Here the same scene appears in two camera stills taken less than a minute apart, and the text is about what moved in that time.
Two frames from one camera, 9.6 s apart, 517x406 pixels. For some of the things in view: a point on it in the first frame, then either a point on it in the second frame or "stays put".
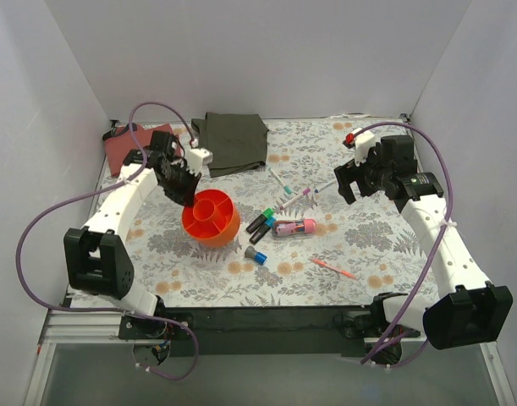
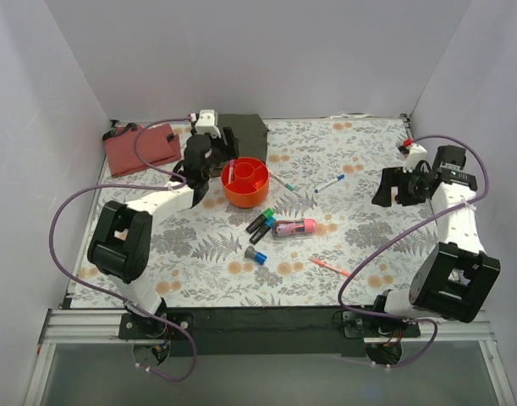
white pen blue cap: x=325 y=186 stays put
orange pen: x=334 y=268 stays put
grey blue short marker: x=258 y=257 stays put
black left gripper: x=176 y=178 -> x=229 y=138
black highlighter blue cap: x=267 y=225 stays put
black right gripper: x=356 y=178 -> x=393 y=186
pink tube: x=294 y=227 stays put
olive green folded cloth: x=238 y=142 stays put
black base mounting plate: x=255 y=331 stays put
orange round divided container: x=213 y=220 -> x=250 y=187
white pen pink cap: x=304 y=193 -> x=231 y=171
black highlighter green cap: x=260 y=220 stays put
